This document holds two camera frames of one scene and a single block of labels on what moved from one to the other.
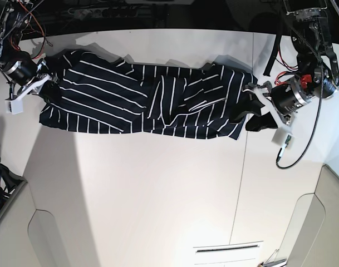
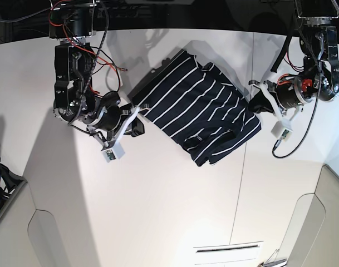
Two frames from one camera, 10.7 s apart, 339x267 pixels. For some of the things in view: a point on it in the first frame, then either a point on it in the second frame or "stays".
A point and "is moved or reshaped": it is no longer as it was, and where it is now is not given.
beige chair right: [317, 235] stays
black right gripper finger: [51, 91] -> [143, 112]
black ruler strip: [228, 248] stays
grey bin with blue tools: [5, 187] stays
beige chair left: [26, 237] stays
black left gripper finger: [256, 123] -> [267, 108]
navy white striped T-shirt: [89, 91] is moved or reshaped
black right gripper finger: [37, 90] -> [136, 128]
